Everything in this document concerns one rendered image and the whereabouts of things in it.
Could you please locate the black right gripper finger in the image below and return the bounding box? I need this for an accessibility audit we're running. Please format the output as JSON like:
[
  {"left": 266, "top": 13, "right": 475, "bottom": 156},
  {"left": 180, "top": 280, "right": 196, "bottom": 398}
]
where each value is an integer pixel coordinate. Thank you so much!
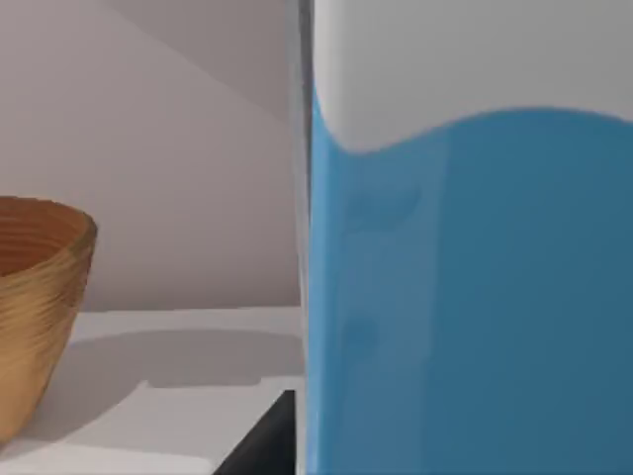
[{"left": 212, "top": 389, "right": 297, "bottom": 475}]

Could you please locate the blue and white bottle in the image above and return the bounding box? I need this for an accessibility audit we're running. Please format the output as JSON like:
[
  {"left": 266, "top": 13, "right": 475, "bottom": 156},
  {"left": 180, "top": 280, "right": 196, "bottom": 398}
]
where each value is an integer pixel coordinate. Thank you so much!
[{"left": 286, "top": 0, "right": 633, "bottom": 475}]

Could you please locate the woven wooden basket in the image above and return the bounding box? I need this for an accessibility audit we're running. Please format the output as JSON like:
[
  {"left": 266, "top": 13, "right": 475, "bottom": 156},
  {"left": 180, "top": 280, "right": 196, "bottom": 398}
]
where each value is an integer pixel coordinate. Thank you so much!
[{"left": 0, "top": 195, "right": 99, "bottom": 446}]

